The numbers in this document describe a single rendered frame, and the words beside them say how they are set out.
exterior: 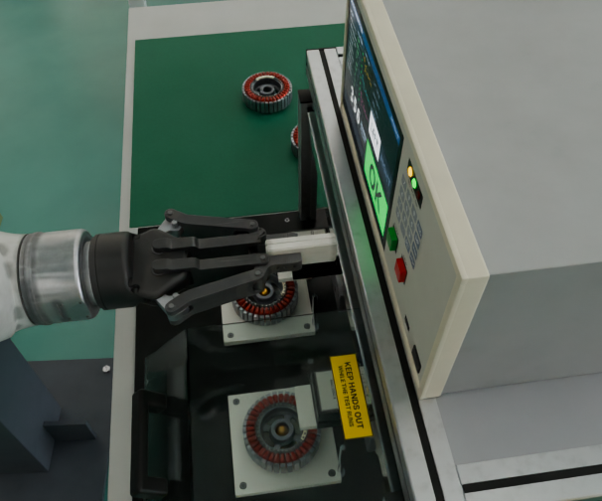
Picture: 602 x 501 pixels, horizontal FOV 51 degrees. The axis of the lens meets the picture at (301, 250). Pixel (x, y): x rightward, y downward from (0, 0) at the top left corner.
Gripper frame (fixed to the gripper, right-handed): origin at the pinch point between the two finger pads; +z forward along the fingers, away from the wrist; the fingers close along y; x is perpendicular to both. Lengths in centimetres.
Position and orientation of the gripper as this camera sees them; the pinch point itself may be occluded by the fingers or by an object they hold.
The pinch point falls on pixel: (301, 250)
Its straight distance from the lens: 63.7
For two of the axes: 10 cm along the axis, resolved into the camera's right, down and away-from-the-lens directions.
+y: 1.3, 7.9, -6.0
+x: 0.0, -6.0, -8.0
